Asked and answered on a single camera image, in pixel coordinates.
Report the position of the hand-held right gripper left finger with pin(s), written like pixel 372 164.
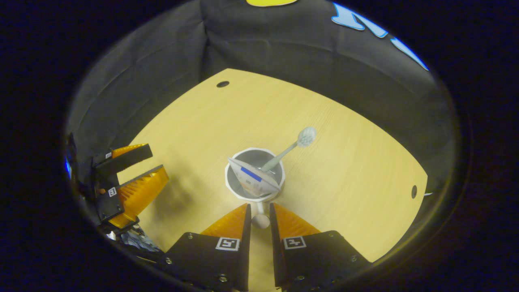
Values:
pixel 246 259

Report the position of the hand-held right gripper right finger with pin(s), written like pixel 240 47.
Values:
pixel 275 259

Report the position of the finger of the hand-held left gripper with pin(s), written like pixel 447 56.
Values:
pixel 129 158
pixel 109 205

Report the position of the white toothpaste tube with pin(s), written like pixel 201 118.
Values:
pixel 255 182

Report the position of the white cup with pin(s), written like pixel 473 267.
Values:
pixel 253 158

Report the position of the white toothbrush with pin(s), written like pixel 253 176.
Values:
pixel 306 136

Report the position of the wooden desktop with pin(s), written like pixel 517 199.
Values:
pixel 344 170

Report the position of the person's patterned clothing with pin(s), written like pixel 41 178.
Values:
pixel 138 240

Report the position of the black backdrop cloth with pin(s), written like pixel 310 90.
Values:
pixel 284 40

